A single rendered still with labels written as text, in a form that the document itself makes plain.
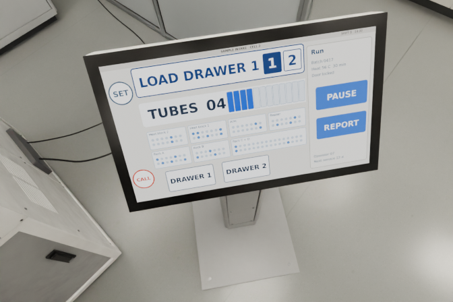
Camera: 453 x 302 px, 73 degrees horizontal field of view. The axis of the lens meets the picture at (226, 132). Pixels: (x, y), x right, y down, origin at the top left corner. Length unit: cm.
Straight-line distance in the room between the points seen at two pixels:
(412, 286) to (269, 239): 67
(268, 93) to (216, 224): 109
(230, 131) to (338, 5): 210
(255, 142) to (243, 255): 101
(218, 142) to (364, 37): 32
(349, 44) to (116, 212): 143
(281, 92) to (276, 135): 9
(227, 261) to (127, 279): 48
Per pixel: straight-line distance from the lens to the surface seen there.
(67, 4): 284
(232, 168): 60
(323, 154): 64
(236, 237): 155
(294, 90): 57
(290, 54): 56
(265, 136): 59
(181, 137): 57
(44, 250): 116
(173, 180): 61
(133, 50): 54
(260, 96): 56
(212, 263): 154
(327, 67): 59
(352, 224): 170
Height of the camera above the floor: 157
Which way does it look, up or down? 62 degrees down
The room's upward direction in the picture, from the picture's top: 4 degrees counter-clockwise
